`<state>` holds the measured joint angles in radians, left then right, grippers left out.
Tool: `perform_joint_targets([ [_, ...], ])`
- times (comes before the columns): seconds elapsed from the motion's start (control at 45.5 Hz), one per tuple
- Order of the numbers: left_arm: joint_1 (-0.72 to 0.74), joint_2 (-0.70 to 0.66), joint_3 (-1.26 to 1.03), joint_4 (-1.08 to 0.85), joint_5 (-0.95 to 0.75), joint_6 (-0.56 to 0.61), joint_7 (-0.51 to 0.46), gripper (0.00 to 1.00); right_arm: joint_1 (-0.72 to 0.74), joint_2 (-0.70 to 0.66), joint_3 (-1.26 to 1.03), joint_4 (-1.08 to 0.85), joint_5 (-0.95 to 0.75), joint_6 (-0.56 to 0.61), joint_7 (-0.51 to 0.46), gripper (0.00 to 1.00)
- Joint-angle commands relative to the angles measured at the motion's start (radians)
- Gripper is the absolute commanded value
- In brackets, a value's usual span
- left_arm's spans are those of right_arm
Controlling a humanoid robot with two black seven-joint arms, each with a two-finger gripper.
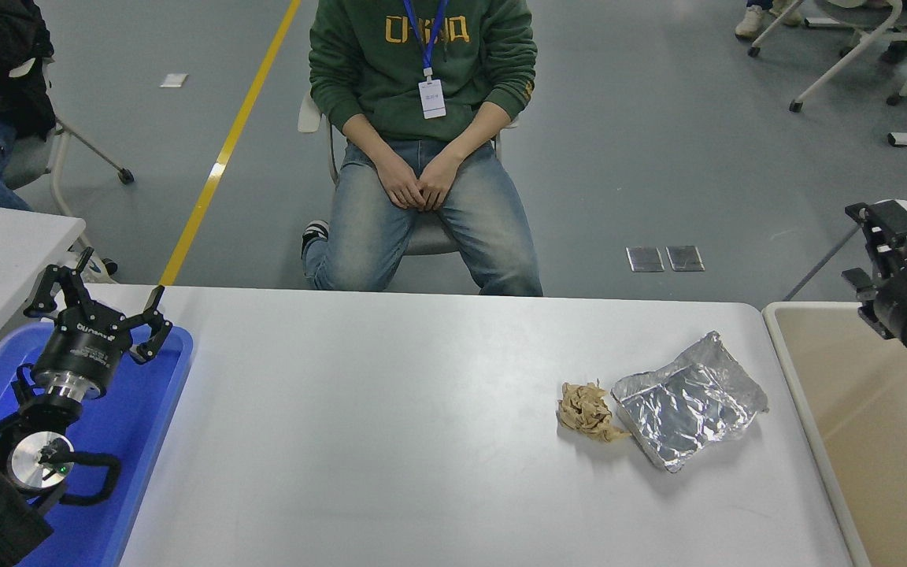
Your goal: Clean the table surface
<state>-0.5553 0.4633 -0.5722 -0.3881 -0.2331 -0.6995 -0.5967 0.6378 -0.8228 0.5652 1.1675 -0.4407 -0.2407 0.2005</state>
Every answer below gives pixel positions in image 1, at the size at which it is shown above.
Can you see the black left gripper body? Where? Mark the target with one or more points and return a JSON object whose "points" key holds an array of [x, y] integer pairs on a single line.
{"points": [[83, 346]]}

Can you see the foil tray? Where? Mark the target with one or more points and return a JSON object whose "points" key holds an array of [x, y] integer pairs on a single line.
{"points": [[682, 409]]}

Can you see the tan paper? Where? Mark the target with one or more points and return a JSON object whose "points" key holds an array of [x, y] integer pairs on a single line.
{"points": [[587, 413]]}

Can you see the person's left forearm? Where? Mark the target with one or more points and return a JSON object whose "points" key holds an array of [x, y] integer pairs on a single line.
{"points": [[481, 130]]}

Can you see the person's right forearm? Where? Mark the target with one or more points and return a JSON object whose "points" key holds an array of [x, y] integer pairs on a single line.
{"points": [[368, 140]]}

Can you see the person's right hand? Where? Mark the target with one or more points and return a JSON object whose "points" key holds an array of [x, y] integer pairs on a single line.
{"points": [[400, 183]]}

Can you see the person's left hand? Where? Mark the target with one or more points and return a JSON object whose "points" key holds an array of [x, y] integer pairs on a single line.
{"points": [[442, 183]]}

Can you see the blue plastic tray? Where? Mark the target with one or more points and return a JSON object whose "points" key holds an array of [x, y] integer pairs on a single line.
{"points": [[138, 425]]}

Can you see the white wheeled chair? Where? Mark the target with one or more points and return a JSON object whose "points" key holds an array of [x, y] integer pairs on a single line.
{"points": [[24, 161], [871, 22], [309, 118]]}

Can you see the large pale bin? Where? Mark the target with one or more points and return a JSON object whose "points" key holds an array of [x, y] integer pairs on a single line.
{"points": [[855, 441]]}

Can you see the metal floor plate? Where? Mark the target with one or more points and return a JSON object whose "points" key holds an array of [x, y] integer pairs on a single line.
{"points": [[685, 258], [646, 259]]}

